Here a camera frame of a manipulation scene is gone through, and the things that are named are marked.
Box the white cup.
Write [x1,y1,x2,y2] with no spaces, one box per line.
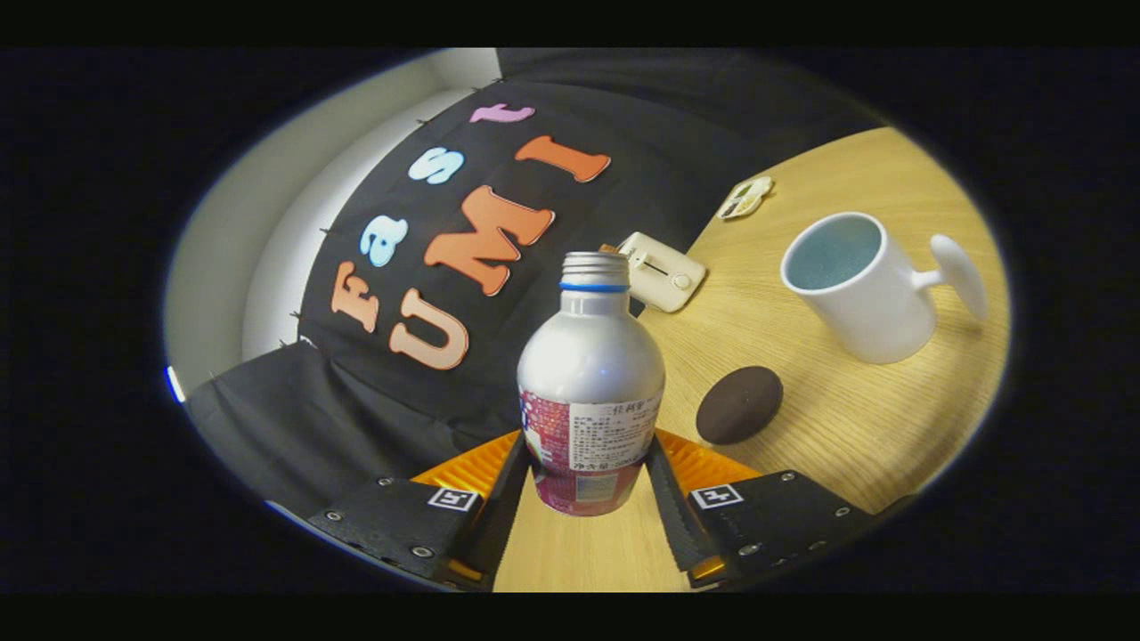
[780,212,989,364]

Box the silver bottle with red label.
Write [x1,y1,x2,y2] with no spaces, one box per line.
[517,251,667,517]

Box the wooden table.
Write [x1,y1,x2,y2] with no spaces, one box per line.
[493,126,1012,593]

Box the dark brown round coaster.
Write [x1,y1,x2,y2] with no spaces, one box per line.
[696,366,785,445]

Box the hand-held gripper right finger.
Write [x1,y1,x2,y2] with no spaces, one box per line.
[643,430,881,588]

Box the white toaster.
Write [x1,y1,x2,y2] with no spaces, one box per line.
[616,231,707,313]

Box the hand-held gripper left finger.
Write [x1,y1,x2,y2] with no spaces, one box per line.
[307,430,533,591]

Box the white sectioned dish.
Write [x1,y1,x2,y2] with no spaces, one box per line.
[717,176,774,220]

